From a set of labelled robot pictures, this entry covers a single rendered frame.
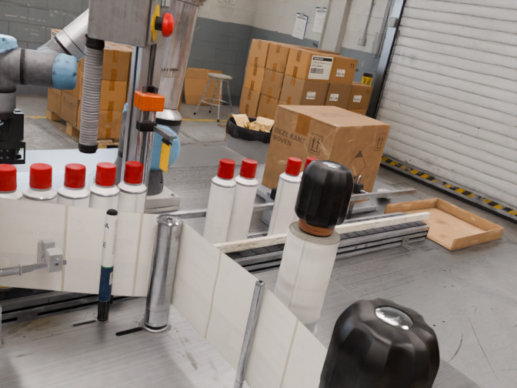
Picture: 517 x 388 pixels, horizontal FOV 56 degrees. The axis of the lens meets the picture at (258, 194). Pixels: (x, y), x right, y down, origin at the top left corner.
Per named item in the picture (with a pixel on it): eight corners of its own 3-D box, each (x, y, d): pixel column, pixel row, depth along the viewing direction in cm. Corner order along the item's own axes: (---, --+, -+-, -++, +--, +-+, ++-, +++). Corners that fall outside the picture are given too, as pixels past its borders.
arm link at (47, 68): (76, 51, 112) (24, 44, 108) (78, 57, 102) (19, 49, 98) (75, 85, 114) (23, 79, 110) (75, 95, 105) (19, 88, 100)
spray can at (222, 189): (208, 257, 102) (223, 165, 95) (195, 245, 106) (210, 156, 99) (228, 254, 105) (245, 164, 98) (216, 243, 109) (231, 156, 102)
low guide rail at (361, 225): (58, 282, 81) (58, 271, 81) (55, 278, 82) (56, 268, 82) (428, 219, 147) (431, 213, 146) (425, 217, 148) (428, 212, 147)
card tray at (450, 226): (451, 251, 144) (455, 239, 143) (383, 215, 163) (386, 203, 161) (500, 239, 162) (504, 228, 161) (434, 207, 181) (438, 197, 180)
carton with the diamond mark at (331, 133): (315, 212, 147) (336, 125, 138) (260, 184, 162) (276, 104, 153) (369, 200, 168) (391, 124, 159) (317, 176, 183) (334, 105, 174)
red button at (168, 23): (155, 10, 78) (173, 14, 78) (158, 11, 81) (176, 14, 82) (151, 35, 79) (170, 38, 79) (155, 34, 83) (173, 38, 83)
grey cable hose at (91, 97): (81, 155, 88) (88, 35, 81) (75, 148, 91) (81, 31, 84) (100, 154, 91) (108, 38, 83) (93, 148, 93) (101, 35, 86)
